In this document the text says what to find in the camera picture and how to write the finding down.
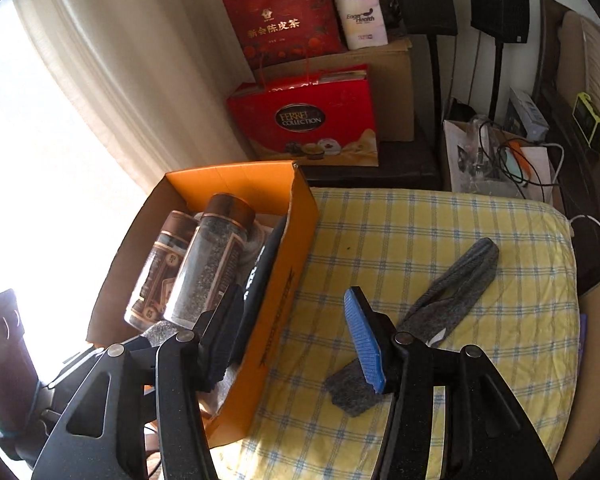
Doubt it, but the brown labelled glass jar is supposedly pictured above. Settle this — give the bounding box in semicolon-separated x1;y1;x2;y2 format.
124;210;198;332

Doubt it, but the long grey sock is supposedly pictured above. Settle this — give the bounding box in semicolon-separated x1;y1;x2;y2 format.
324;237;500;417

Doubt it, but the brown lidded seed jar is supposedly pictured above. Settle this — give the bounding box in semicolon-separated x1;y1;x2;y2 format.
164;193;256;330

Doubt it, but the grey knit wrist band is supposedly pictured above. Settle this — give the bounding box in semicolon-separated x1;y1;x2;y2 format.
142;320;240;417

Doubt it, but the open brown cardboard box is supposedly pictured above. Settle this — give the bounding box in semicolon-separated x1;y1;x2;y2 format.
554;283;600;479

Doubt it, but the yellow plaid bed sheet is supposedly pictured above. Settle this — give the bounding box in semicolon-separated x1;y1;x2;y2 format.
212;188;580;479

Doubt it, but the dark wooden headboard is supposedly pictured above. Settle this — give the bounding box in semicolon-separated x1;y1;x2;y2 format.
532;0;600;294

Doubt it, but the white paper bag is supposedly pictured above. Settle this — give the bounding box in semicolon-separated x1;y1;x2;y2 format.
443;116;562;209

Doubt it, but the orange cardboard box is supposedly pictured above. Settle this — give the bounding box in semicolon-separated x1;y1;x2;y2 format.
86;160;318;448

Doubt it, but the white small box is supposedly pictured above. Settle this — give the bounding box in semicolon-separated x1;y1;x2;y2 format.
504;88;550;143

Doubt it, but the green alarm clock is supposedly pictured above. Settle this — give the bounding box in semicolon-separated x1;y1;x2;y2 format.
572;92;600;154

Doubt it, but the white sheer curtain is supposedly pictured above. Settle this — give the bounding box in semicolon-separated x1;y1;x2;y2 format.
0;0;254;311

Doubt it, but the red Ferrero Collection box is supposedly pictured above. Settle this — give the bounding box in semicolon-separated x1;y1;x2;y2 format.
226;64;379;167

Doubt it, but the large brown cardboard box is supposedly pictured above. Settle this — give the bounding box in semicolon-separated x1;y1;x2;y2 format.
253;37;415;142

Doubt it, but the beige pillow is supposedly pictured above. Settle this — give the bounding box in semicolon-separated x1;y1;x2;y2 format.
554;8;600;137

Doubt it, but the right black speaker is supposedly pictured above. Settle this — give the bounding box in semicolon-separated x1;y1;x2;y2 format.
470;0;530;120

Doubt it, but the black speaker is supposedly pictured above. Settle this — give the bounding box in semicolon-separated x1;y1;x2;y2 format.
470;0;530;120
398;0;458;157

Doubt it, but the left black speaker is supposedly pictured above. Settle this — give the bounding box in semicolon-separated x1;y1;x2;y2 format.
398;0;458;157

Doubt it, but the red tea gift bag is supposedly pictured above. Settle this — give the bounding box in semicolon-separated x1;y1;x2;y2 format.
223;0;347;70

